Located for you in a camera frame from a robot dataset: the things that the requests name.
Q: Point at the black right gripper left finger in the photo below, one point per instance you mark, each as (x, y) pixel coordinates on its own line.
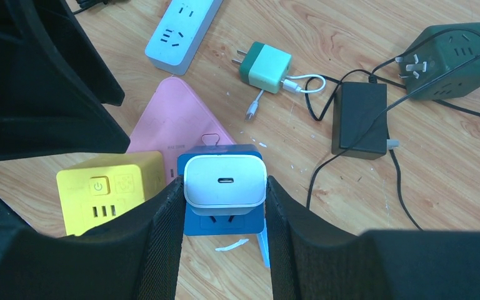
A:
(133, 256)

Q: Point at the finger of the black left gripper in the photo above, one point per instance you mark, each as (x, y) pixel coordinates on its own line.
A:
(54, 85)

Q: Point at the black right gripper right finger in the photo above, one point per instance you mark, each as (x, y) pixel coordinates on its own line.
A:
(313, 259)

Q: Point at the blue cube power socket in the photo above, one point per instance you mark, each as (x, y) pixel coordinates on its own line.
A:
(196, 225)

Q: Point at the yellow cube power socket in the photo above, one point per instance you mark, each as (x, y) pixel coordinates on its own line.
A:
(100, 189)

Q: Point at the white USB charger plug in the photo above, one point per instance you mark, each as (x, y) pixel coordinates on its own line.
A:
(225, 184)

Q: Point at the light blue small charger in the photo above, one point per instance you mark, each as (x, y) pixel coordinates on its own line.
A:
(262, 239)

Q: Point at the pink triangular power socket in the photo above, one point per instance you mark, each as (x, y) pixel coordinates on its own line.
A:
(175, 120)

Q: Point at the light blue power strip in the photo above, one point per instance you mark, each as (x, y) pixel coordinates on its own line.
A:
(179, 34)

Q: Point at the black power adapter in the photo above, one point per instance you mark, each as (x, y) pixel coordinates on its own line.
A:
(357, 130)

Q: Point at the green USB charger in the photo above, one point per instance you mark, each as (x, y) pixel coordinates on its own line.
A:
(263, 66)

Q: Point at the dark green cube socket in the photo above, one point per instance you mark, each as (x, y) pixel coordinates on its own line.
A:
(437, 50)

